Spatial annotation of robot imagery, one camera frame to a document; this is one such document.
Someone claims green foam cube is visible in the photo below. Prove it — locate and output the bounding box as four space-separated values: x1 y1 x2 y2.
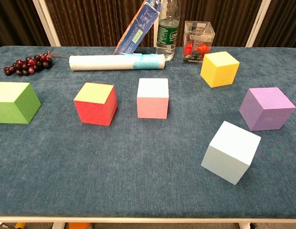
0 82 42 124

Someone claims red foam cube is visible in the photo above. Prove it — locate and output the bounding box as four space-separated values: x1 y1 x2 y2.
73 82 118 126

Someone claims purple foam cube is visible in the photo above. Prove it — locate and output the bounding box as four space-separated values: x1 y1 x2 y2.
239 87 296 132

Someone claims light blue foam cube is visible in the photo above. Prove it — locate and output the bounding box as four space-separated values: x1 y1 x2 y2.
201 120 262 186

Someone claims white table frame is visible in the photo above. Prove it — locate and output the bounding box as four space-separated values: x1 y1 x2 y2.
0 216 296 229

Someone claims white screen post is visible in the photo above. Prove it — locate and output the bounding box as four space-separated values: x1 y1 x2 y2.
245 0 272 47
153 22 160 48
32 0 61 47

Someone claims yellow foam cube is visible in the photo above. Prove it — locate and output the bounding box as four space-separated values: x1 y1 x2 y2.
200 51 240 88

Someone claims clear box with red pieces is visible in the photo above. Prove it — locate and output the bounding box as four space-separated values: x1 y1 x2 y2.
182 21 215 64

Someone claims orange object under table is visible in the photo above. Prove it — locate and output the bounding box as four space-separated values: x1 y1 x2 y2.
68 222 91 229

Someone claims white plastic bag roll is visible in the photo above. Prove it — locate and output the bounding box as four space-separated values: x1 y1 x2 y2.
68 53 166 72

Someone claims blue cardboard box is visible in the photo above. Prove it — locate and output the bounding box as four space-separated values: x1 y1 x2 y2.
113 0 162 55

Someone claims clear plastic water bottle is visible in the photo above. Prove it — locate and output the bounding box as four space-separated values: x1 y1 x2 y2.
156 0 181 62

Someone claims pink foam cube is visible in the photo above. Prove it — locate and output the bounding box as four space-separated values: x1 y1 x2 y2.
137 78 169 119

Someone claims dark red grape bunch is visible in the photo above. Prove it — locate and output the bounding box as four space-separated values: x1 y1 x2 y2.
3 50 67 76

